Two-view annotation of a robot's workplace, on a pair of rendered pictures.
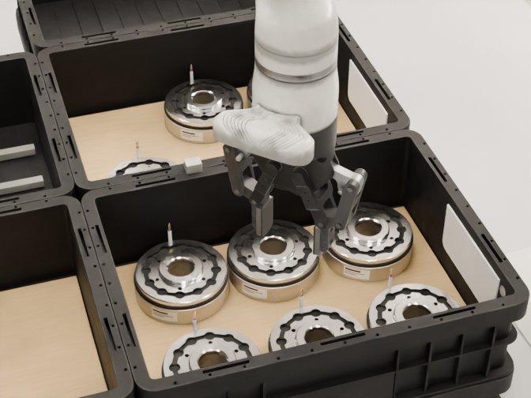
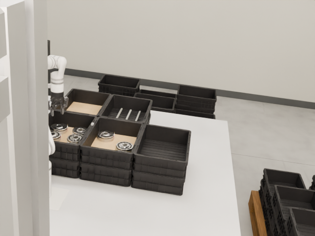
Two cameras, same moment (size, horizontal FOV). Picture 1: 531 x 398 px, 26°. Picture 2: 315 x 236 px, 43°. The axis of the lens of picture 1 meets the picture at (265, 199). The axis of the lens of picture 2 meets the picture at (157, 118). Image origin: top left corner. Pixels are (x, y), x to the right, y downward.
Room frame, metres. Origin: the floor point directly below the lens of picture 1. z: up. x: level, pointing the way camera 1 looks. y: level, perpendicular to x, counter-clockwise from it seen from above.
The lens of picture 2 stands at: (2.16, -1.76, 2.03)
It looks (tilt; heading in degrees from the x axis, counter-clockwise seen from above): 25 degrees down; 112
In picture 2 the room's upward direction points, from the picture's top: 7 degrees clockwise
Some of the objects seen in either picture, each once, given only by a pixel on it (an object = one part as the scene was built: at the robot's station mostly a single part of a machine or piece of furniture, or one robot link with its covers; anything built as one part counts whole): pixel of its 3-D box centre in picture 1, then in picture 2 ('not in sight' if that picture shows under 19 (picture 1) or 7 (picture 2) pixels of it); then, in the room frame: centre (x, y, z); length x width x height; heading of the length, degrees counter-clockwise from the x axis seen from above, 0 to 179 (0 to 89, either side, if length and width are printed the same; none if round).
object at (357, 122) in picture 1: (218, 127); (113, 143); (1.17, 0.06, 0.87); 0.40 x 0.30 x 0.11; 108
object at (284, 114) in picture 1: (285, 91); (56, 84); (0.81, -0.02, 1.17); 0.11 x 0.09 x 0.06; 152
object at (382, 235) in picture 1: (367, 229); not in sight; (0.98, -0.12, 0.86); 0.05 x 0.05 x 0.01
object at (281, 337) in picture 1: (318, 342); (52, 134); (0.81, -0.05, 0.86); 0.10 x 0.10 x 0.01
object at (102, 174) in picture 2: not in sight; (112, 158); (1.17, 0.06, 0.76); 0.40 x 0.30 x 0.12; 108
